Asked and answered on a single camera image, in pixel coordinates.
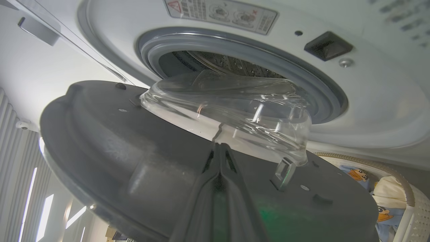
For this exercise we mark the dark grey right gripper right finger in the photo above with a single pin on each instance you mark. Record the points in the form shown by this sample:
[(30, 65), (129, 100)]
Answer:
[(242, 208)]

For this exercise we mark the white dome security camera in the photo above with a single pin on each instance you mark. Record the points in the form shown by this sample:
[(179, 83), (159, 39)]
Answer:
[(24, 125)]

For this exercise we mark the grey rectangular box fixture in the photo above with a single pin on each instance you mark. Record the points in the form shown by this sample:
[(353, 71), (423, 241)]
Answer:
[(40, 32)]

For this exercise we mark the cream perforated laundry basket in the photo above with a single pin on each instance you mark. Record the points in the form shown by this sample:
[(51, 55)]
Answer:
[(418, 215)]

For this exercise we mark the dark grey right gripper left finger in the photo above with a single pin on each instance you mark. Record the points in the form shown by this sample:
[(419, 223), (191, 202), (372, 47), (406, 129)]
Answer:
[(201, 201)]

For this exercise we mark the grey warning label sticker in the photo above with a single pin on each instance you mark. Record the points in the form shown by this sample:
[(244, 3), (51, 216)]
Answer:
[(221, 13)]

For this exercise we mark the grey rubber door gasket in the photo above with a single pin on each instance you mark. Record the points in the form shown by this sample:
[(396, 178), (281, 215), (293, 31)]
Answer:
[(329, 97)]

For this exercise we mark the dark grey glass washing machine door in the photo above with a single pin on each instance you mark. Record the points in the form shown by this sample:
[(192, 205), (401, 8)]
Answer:
[(100, 151)]

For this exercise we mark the blue cartoon print garment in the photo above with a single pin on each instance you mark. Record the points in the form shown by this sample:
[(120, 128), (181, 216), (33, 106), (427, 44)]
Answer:
[(386, 218), (356, 176)]

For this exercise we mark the white front-load washing machine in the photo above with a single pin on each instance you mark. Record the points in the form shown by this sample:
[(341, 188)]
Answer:
[(369, 101)]

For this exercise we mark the cream cartoon print garment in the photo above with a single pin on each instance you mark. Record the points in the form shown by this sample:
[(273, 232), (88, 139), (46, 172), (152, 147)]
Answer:
[(389, 191)]

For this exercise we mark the perforated steel washer drum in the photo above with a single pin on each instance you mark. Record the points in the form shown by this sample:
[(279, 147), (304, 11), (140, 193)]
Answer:
[(235, 65)]

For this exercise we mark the black square door lock socket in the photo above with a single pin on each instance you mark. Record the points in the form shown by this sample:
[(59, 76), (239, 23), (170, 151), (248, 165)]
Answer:
[(327, 46)]

